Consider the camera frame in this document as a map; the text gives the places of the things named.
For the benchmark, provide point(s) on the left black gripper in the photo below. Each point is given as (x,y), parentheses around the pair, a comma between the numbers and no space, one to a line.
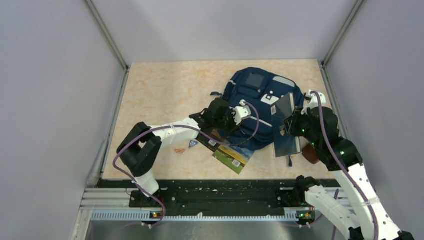
(233,125)

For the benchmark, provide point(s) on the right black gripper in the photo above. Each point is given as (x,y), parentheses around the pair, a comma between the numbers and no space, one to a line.
(292,121)

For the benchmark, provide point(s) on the dark blue hardcover book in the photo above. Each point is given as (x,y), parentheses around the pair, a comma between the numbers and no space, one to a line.
(285,129)

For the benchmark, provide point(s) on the navy blue student backpack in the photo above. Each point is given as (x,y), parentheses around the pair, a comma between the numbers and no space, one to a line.
(274,97)

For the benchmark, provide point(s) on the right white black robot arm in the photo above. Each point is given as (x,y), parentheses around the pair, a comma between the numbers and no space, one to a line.
(369,219)

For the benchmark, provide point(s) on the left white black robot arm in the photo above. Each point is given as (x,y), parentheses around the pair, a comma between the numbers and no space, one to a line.
(139,149)

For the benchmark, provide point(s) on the black paperback book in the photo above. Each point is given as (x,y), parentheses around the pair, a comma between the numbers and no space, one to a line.
(211,143)

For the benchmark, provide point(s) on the brown leather pouch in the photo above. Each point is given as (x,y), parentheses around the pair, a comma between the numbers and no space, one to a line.
(309,153)

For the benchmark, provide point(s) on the blue triangular eraser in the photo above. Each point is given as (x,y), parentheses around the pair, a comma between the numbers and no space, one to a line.
(192,144)

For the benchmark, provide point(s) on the blue landscape cover book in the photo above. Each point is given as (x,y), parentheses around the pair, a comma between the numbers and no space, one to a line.
(233,157)

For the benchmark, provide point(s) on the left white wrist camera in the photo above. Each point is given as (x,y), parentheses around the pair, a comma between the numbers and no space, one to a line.
(241,112)

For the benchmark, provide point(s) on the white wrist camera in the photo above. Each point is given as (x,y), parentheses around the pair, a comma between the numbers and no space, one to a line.
(312,97)
(241,112)

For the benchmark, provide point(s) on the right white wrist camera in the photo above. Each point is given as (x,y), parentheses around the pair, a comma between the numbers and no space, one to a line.
(312,97)

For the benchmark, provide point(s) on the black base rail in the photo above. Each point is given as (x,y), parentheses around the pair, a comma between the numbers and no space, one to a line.
(223,198)

